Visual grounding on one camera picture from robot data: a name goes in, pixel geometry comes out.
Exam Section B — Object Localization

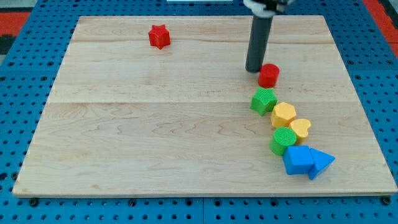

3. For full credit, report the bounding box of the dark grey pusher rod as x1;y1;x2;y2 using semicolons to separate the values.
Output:
245;15;273;73

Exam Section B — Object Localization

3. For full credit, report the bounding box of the white and black rod mount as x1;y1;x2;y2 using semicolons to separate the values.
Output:
243;0;294;18

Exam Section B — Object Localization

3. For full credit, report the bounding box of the green star block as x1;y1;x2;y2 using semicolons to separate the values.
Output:
250;86;278;116

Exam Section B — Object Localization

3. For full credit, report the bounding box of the red star block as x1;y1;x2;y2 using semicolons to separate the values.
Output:
148;24;171;50

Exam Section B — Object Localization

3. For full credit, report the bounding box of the red cylinder block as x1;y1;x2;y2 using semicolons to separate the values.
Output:
257;63;280;88

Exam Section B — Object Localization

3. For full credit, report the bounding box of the yellow hexagon block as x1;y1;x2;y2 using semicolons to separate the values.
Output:
271;102;297;128

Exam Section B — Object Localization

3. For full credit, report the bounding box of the yellow heart block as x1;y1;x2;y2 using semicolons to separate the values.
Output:
289;118;312;145

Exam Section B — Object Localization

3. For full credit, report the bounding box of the green cylinder block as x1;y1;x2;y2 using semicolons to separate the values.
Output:
269;127;297;156

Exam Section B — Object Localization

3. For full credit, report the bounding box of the wooden board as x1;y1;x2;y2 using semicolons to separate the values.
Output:
12;16;397;198

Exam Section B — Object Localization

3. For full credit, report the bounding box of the blue cube block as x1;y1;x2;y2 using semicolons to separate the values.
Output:
283;146;314;175

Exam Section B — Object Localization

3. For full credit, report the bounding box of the blue triangle block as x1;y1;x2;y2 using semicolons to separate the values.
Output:
308;148;335;180

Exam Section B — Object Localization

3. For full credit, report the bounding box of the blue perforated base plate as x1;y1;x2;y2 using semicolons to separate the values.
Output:
1;0;397;223

